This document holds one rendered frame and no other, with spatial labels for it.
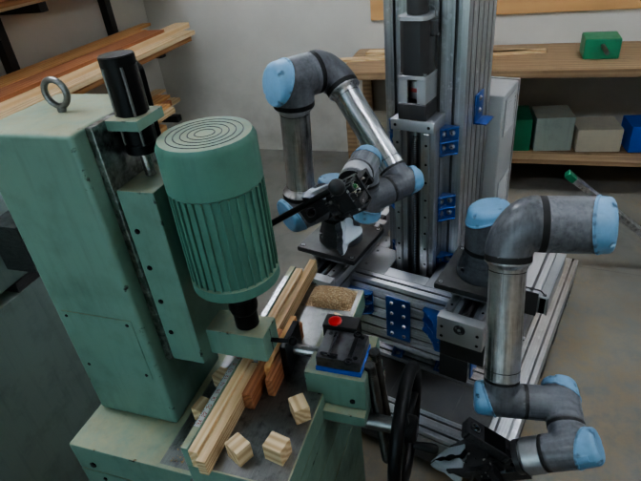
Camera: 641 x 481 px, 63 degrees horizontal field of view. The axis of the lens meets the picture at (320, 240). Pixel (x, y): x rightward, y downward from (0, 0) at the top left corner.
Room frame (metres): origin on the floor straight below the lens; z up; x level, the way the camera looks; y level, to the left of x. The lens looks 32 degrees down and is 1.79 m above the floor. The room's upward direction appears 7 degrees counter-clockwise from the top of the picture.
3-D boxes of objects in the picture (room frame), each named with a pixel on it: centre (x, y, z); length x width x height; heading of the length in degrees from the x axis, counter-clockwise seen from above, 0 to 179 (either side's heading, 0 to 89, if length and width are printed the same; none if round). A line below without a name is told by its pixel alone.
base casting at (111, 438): (0.91, 0.29, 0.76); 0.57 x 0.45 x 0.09; 69
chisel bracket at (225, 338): (0.87, 0.19, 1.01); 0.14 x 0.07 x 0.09; 69
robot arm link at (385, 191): (1.20, -0.14, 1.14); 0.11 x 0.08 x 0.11; 122
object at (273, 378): (0.88, 0.11, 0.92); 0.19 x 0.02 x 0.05; 159
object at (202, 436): (0.91, 0.18, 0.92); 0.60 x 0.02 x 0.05; 159
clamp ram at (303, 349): (0.87, 0.07, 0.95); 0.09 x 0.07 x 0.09; 159
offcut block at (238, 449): (0.65, 0.20, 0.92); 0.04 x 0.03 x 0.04; 42
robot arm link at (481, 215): (1.25, -0.48, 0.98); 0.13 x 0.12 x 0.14; 75
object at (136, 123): (0.92, 0.31, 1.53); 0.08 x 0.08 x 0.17; 69
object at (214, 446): (0.93, 0.15, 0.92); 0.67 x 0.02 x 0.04; 159
